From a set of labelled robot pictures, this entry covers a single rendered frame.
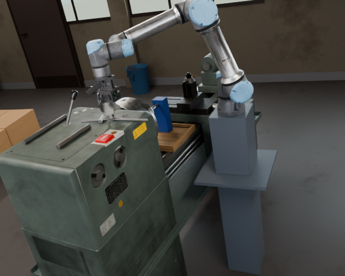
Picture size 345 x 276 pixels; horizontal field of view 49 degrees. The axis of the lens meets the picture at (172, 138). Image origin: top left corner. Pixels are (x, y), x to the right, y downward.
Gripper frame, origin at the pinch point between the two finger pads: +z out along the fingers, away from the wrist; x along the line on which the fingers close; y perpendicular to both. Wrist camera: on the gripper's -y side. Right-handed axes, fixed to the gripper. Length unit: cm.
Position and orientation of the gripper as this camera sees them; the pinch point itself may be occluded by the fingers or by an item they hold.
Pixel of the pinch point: (109, 116)
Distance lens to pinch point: 180.6
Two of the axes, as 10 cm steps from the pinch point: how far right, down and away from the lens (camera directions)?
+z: 1.6, 8.8, 4.4
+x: 4.7, -4.6, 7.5
